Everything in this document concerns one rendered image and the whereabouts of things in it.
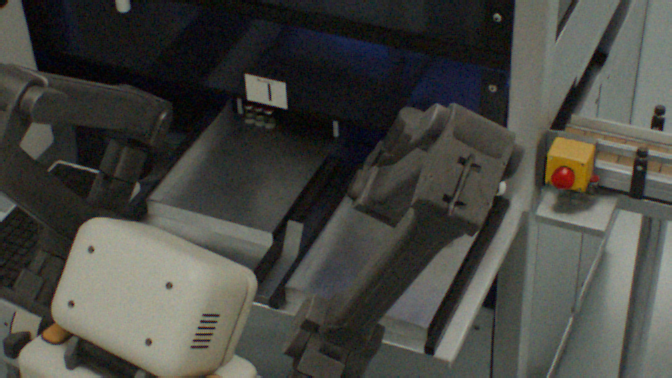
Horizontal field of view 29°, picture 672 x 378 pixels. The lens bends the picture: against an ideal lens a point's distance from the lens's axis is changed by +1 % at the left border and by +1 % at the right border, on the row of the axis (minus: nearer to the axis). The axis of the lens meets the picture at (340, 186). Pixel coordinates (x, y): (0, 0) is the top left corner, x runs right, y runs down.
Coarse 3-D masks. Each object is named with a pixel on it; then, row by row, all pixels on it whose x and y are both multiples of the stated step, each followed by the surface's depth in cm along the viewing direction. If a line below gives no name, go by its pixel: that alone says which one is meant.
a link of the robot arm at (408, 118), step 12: (408, 108) 178; (396, 120) 176; (408, 120) 175; (396, 132) 176; (408, 132) 173; (384, 144) 178; (396, 144) 174; (408, 144) 174; (384, 156) 175; (396, 156) 175; (372, 168) 177; (360, 180) 173; (348, 192) 174
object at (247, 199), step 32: (224, 128) 258; (256, 128) 257; (288, 128) 257; (192, 160) 250; (224, 160) 250; (256, 160) 250; (288, 160) 249; (320, 160) 249; (160, 192) 240; (192, 192) 243; (224, 192) 242; (256, 192) 242; (288, 192) 242; (192, 224) 235; (224, 224) 232; (256, 224) 235
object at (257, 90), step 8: (248, 80) 244; (256, 80) 243; (264, 80) 242; (272, 80) 241; (248, 88) 245; (256, 88) 244; (264, 88) 243; (272, 88) 242; (280, 88) 241; (248, 96) 246; (256, 96) 245; (264, 96) 244; (272, 96) 244; (280, 96) 243; (272, 104) 245; (280, 104) 244
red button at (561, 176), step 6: (558, 168) 224; (564, 168) 223; (552, 174) 224; (558, 174) 223; (564, 174) 222; (570, 174) 223; (552, 180) 224; (558, 180) 223; (564, 180) 223; (570, 180) 223; (558, 186) 224; (564, 186) 224; (570, 186) 223
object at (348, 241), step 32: (352, 224) 234; (384, 224) 234; (320, 256) 228; (352, 256) 227; (448, 256) 227; (288, 288) 217; (320, 288) 221; (416, 288) 221; (448, 288) 216; (384, 320) 212; (416, 320) 215
